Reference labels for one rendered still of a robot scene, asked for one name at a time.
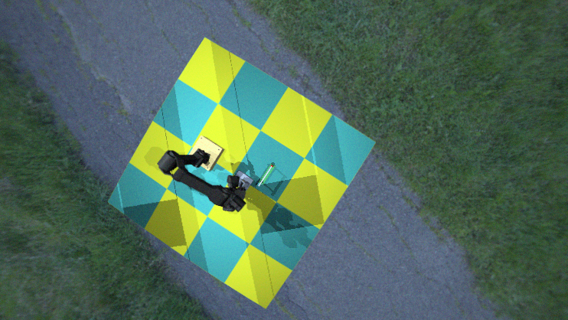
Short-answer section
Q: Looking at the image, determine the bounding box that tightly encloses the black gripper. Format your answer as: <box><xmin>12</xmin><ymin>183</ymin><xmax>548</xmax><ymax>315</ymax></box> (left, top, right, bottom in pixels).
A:
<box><xmin>222</xmin><ymin>175</ymin><xmax>240</xmax><ymax>211</ymax></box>

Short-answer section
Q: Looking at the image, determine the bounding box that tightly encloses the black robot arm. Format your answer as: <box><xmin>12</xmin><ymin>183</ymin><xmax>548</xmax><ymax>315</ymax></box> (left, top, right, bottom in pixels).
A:
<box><xmin>157</xmin><ymin>148</ymin><xmax>246</xmax><ymax>212</ymax></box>

